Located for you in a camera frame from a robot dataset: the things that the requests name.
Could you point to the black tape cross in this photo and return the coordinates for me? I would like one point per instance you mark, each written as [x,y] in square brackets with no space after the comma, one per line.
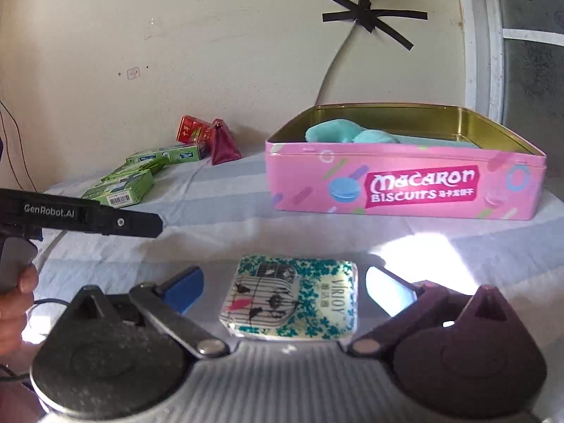
[365,15]

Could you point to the floral tissue pack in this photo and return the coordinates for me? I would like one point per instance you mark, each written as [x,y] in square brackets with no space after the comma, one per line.
[286,295]

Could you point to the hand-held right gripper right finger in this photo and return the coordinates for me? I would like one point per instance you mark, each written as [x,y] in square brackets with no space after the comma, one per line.
[380,291]

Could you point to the white window frame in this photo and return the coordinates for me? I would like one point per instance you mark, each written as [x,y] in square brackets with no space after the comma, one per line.
[489,53]

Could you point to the striped bed sheet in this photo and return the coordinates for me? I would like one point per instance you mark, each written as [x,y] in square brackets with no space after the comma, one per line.
[198,229]

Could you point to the maroon triangular pouch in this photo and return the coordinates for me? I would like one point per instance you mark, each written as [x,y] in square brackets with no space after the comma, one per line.
[222,150]

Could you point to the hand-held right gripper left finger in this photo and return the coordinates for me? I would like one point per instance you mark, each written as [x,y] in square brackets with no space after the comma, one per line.
[187,288]

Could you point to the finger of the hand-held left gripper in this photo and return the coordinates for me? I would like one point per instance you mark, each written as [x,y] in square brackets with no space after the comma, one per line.
[127,224]

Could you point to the person's left hand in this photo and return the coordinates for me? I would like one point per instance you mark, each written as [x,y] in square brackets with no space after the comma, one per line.
[13,317]

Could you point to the teal plush toy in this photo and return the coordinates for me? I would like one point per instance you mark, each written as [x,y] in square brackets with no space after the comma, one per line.
[335,132]

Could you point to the green toothpaste box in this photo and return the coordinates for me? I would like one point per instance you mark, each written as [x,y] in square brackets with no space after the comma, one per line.
[121,189]
[172,153]
[134,169]

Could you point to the square wall sticker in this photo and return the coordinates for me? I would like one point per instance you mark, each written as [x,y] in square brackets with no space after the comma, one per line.
[133,73]

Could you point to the pink biscuit tin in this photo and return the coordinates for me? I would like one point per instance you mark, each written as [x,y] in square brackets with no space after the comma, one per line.
[308,176]

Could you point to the red box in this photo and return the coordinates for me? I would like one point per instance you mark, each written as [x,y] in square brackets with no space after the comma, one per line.
[191,130]

